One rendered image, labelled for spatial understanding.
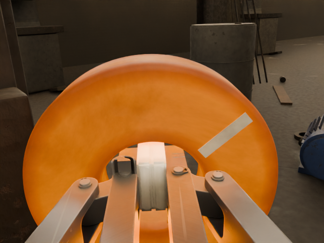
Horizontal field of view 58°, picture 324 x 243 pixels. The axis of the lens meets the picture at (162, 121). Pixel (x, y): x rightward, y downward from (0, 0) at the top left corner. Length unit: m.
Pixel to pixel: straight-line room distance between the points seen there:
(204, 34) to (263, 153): 2.40
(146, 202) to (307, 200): 1.67
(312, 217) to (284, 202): 0.15
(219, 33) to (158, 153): 2.38
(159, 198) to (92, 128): 0.05
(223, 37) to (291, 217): 1.49
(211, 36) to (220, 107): 2.38
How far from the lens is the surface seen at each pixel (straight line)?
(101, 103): 0.16
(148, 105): 0.15
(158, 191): 0.16
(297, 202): 1.77
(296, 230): 1.58
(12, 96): 0.37
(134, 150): 0.18
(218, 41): 2.52
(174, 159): 0.17
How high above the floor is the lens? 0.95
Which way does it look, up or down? 20 degrees down
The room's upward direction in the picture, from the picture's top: 2 degrees counter-clockwise
